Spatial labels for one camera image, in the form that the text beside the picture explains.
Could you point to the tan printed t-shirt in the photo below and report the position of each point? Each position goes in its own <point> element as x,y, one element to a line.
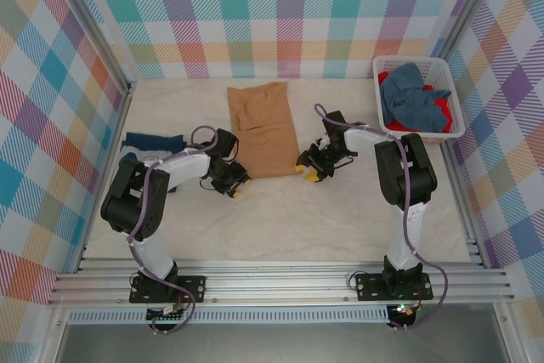
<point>263,133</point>

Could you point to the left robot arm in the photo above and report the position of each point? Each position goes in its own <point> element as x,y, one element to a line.
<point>132,201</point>

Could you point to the navy folded t-shirt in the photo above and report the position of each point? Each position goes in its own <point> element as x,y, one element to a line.
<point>144,140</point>

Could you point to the blue-grey t-shirt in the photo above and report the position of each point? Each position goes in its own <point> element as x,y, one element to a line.
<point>408,99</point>

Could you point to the red t-shirt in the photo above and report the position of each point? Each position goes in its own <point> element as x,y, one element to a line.
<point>442,103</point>

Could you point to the left circuit board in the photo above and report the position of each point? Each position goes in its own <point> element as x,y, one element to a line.
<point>166,315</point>

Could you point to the circuit board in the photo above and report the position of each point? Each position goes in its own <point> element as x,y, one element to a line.
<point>166,315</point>
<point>404,314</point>

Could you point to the white plastic basket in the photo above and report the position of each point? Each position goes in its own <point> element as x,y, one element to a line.
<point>442,67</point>

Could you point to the right circuit board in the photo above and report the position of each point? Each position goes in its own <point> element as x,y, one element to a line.
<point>404,314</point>

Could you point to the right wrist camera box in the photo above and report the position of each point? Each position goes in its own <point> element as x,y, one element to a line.
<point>323,142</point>

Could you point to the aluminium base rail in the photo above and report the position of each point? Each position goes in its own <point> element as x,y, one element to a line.
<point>276,282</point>

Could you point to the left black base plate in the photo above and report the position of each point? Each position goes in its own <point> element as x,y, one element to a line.
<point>193,286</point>

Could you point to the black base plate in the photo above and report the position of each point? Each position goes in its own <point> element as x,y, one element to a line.
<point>370,286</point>
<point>193,286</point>

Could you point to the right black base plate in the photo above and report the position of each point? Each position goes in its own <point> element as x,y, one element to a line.
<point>370,286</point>

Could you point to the aluminium frame post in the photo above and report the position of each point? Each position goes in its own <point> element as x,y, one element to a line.
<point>89,27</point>
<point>467,6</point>

